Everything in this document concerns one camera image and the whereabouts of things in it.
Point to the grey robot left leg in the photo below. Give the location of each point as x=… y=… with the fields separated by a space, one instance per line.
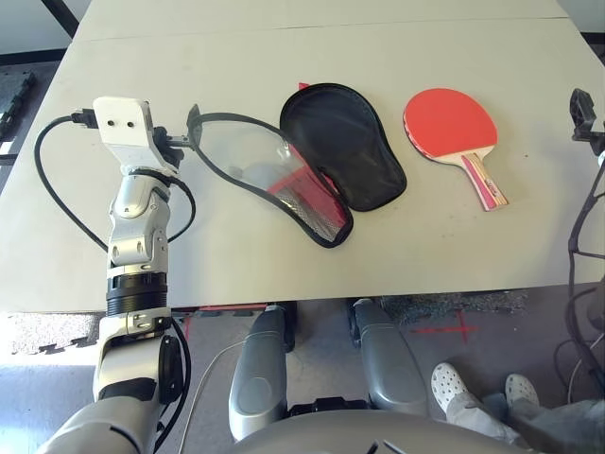
x=260 y=378

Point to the red black paddle case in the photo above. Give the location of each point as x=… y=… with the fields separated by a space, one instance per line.
x=345 y=151

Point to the grey trouser leg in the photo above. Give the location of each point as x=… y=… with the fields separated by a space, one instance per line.
x=558 y=425

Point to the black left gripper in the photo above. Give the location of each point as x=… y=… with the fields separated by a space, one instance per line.
x=174 y=142

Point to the grey robot leg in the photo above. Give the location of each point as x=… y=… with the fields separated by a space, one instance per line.
x=260 y=378
x=392 y=369

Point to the white perforated clog shoe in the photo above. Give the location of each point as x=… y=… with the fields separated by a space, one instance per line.
x=449 y=385
x=520 y=388

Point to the light speckled puzzle mat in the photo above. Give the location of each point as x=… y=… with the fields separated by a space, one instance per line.
x=52 y=331

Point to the grey robot right leg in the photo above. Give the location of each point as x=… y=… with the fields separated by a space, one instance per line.
x=392 y=369

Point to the red floor tape cross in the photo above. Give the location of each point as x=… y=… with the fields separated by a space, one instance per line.
x=461 y=327

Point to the black diagonal frame beam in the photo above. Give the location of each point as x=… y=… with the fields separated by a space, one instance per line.
x=60 y=19

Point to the dark speckled floor mat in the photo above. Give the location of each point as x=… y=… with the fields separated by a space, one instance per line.
x=449 y=302

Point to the red floor tape line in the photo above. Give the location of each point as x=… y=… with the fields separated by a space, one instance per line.
x=227 y=308

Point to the red ping-pong paddle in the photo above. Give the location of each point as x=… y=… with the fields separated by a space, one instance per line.
x=449 y=123

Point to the beige trouser leg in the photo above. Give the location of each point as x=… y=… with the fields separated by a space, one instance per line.
x=472 y=416

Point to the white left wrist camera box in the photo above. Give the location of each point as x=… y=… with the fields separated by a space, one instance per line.
x=120 y=123

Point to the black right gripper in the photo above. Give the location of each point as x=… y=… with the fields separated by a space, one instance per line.
x=591 y=131

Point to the grey robot torso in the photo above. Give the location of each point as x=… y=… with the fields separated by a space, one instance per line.
x=378 y=435

